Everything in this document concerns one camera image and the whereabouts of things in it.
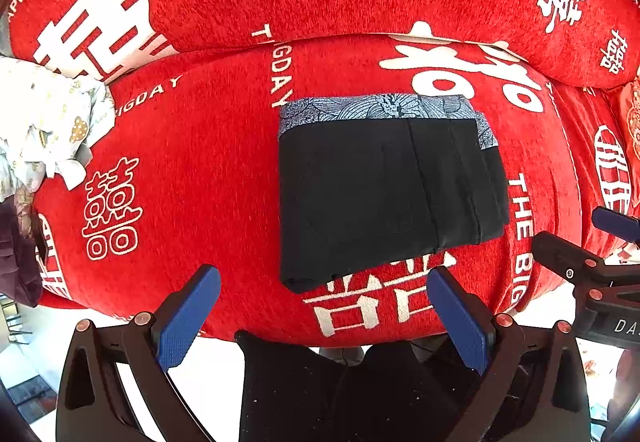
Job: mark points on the black pants with blue waistband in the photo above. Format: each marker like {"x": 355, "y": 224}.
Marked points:
{"x": 350, "y": 197}

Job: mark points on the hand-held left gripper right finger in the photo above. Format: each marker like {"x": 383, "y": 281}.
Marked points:
{"x": 460, "y": 322}

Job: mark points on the red patterned pillow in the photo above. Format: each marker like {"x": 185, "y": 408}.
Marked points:
{"x": 632, "y": 116}

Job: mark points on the white floral cloth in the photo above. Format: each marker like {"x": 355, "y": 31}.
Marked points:
{"x": 45, "y": 106}

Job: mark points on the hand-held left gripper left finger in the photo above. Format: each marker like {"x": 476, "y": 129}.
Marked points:
{"x": 187, "y": 322}

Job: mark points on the red printed sofa seat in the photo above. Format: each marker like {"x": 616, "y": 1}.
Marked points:
{"x": 200, "y": 146}

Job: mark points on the dark purple cloth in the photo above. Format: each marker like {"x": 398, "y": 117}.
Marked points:
{"x": 17, "y": 262}

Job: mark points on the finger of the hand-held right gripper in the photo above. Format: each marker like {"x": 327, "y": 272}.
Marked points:
{"x": 617, "y": 224}
{"x": 565, "y": 257}

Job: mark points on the person's black trouser legs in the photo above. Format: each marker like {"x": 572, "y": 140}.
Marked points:
{"x": 325, "y": 397}

